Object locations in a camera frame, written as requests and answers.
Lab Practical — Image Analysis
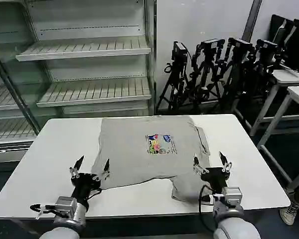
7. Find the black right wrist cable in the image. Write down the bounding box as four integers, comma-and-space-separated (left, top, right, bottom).
198, 184, 216, 226

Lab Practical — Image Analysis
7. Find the grey metal post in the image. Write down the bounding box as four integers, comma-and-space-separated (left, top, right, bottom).
241, 0, 263, 47

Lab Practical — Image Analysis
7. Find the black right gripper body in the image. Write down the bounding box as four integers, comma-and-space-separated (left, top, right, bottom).
200, 167, 231, 195

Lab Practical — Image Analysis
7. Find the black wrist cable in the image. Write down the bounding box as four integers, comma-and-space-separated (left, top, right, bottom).
86, 188, 103, 201
198, 184, 216, 226

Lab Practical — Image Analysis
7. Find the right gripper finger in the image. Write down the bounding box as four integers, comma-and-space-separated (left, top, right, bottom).
192, 156, 210, 175
218, 151, 233, 174

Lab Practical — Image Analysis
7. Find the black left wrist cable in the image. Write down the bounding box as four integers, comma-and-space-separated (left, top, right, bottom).
86, 188, 103, 201

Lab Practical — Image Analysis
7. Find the person's foot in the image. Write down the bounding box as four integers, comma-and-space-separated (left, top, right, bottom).
279, 201, 299, 226

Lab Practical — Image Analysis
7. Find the glass fronted shelf cabinet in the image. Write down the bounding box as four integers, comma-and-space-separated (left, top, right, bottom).
0, 0, 43, 172

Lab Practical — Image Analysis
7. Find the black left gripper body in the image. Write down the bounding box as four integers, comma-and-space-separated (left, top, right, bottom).
70, 172, 102, 206

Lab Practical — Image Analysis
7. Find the white empty shelf rack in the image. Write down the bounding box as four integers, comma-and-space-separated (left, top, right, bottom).
14, 0, 158, 118

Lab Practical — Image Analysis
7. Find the grey printed polo shirt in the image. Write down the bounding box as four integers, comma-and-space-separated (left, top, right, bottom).
91, 116, 212, 201

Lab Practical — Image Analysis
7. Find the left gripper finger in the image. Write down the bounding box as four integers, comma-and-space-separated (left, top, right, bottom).
92, 158, 111, 181
69, 155, 85, 179

